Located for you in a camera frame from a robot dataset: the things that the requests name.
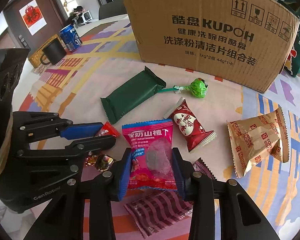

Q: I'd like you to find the gold biscuit packet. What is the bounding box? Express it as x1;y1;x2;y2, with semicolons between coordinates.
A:
227;106;290;178

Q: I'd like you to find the red white candy packet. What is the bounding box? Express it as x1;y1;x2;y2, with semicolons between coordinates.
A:
163;97;217;153

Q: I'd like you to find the shiny foil wrapped candy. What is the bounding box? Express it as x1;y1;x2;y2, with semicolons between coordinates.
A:
85;153;115;172

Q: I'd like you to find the maroon striped snack packet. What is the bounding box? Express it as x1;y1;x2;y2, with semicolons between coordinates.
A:
123;157;217;239

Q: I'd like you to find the green wrapped lollipop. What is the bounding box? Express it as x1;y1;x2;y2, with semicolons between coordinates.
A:
159;77;209;99

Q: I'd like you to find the black mug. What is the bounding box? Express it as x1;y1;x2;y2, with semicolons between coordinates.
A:
40;38;66;65

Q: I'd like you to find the brown cardboard box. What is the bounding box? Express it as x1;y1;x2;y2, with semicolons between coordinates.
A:
123;0;300;93

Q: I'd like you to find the green knitted christmas bag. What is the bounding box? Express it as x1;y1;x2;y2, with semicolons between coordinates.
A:
277;0;300;77

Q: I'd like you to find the small red candy packet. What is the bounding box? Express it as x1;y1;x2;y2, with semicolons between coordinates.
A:
95;122;120;137

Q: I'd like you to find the yellow woven coaster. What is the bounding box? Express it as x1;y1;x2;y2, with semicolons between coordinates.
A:
28;34;65;68

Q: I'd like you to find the blue pepsi can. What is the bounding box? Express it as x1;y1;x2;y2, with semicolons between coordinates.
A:
60;24;82;52

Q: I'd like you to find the brown door with poster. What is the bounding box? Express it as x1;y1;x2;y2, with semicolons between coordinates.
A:
3;0;65;55

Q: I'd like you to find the dark green snack bar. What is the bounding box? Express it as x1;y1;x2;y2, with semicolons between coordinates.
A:
101;67;166;125

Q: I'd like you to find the pink hawthorn snack packet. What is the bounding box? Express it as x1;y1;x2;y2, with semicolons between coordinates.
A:
122;119;177;191

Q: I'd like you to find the dark grey chair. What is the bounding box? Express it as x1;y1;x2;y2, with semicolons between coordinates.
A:
98;0;127;20

